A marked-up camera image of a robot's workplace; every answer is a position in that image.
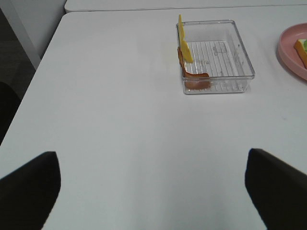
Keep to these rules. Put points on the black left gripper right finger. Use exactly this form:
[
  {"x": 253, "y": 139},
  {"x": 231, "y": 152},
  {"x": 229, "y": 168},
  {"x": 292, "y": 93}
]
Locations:
[{"x": 277, "y": 190}]

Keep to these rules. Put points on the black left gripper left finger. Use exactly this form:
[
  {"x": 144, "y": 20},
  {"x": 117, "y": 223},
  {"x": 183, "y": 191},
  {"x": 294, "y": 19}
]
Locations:
[{"x": 28, "y": 194}]

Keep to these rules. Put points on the bacon strip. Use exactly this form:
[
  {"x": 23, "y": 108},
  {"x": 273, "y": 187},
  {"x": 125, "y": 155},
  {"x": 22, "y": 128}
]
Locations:
[{"x": 199, "y": 81}]

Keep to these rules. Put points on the bread slice with brown crust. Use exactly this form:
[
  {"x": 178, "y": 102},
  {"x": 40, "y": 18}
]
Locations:
[{"x": 302, "y": 54}]

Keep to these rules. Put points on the green lettuce leaf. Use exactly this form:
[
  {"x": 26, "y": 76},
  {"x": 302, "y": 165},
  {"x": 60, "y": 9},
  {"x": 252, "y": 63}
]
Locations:
[{"x": 304, "y": 44}]

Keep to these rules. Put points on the pink round plate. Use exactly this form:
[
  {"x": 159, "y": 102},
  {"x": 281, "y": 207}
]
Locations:
[{"x": 287, "y": 52}]

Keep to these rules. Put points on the left clear plastic tray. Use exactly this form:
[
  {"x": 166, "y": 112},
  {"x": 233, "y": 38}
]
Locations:
[{"x": 217, "y": 49}]

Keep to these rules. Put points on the yellow cheese slice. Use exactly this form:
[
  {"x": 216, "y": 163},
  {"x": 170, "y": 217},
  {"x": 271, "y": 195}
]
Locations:
[{"x": 183, "y": 44}]

